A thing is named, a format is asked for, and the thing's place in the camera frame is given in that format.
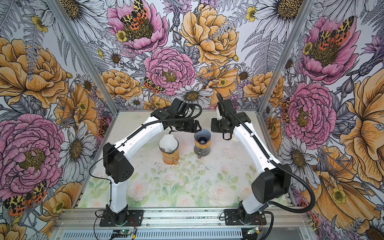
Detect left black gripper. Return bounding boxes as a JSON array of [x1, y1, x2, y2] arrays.
[[173, 114, 202, 134]]

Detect blue glass dripper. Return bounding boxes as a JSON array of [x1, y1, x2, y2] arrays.
[[194, 129, 211, 146]]

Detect orange glass carafe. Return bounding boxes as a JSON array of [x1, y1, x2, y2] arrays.
[[162, 149, 180, 165]]

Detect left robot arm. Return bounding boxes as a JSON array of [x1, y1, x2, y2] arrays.
[[100, 104, 202, 227]]

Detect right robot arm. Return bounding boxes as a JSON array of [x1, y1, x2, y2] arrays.
[[211, 100, 292, 224]]

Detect grey glass pitcher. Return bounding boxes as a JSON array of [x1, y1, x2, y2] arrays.
[[194, 145, 211, 159]]

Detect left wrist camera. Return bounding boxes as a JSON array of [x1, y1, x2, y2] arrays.
[[169, 98, 190, 117]]

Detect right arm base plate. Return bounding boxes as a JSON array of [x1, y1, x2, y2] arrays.
[[219, 208, 267, 226]]

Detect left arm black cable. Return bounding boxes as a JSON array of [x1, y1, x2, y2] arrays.
[[88, 102, 204, 240]]

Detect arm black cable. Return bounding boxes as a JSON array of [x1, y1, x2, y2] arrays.
[[88, 102, 204, 240], [215, 92, 316, 214]]

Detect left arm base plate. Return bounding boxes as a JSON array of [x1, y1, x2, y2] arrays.
[[99, 210, 144, 227]]

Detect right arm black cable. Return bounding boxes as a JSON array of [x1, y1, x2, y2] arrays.
[[215, 92, 316, 214]]

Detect aluminium frame rail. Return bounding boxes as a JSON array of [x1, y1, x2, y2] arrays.
[[50, 207, 316, 240]]

